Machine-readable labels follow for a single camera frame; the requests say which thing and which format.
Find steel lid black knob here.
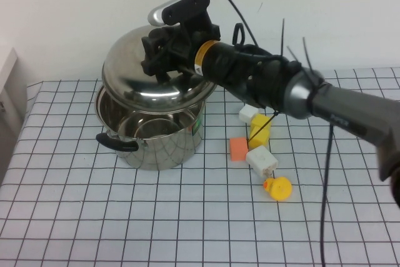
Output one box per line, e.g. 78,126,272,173
101,24,217,114

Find yellow rubber duck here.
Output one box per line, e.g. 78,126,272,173
262,176,293,202

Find black cable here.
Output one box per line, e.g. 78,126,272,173
207,0,336,267

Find stainless steel pot black handles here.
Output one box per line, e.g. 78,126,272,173
94,85,206,172

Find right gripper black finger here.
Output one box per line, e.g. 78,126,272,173
141,26,172,77
154,60,194,84

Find orange block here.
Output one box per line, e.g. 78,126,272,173
230,137,250,162

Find white power adapter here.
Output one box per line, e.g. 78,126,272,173
246,146,279,178

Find yellow cube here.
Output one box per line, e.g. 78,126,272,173
249,114,273,133
248,125,270,148

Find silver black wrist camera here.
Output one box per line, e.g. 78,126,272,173
147,0,217,27

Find white furniture panel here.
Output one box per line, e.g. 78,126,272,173
0,47,28,185

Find white black checkered tablecloth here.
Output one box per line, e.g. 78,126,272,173
0,67,400,267

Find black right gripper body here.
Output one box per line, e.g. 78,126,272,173
170,18,221,69

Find small white cube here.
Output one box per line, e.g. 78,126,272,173
239,105,260,124

